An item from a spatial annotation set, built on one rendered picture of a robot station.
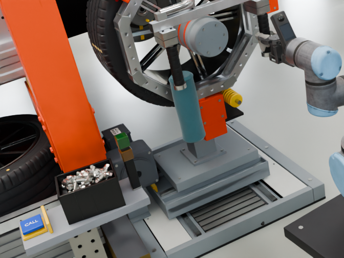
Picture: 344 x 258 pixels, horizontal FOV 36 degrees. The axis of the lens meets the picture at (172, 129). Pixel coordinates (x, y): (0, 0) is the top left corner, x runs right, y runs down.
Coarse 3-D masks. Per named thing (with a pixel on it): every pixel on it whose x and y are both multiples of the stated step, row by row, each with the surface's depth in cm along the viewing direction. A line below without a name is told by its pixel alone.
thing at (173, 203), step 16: (256, 160) 234; (160, 176) 241; (224, 176) 230; (240, 176) 227; (256, 176) 230; (160, 192) 224; (176, 192) 224; (192, 192) 225; (208, 192) 223; (224, 192) 227; (176, 208) 220; (192, 208) 223
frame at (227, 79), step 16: (128, 16) 180; (256, 16) 199; (128, 32) 181; (256, 32) 201; (128, 48) 184; (240, 48) 206; (128, 64) 187; (240, 64) 205; (144, 80) 190; (208, 80) 206; (224, 80) 204
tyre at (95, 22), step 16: (96, 0) 192; (112, 0) 184; (96, 16) 190; (112, 16) 186; (96, 32) 192; (112, 32) 188; (96, 48) 200; (112, 48) 190; (112, 64) 193; (128, 80) 197; (144, 96) 202; (160, 96) 205
